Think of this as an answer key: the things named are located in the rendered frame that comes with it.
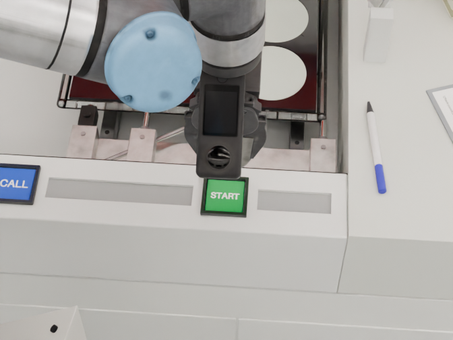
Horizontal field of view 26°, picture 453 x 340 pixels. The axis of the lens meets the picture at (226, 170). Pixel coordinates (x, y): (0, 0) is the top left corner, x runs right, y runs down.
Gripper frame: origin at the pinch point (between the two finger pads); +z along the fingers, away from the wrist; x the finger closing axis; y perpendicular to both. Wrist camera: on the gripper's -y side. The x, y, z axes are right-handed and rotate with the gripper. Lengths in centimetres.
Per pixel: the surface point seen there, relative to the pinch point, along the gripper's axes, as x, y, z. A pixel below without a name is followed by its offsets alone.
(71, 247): 19.1, -4.1, 12.6
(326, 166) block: -12.6, 9.9, 11.6
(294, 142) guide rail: -8.5, 17.8, 17.3
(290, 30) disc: -7.2, 34.4, 12.4
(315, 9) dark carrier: -10.6, 39.0, 12.4
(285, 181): -7.2, 3.5, 6.4
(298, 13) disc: -8.1, 38.0, 12.4
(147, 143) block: 11.3, 12.0, 11.6
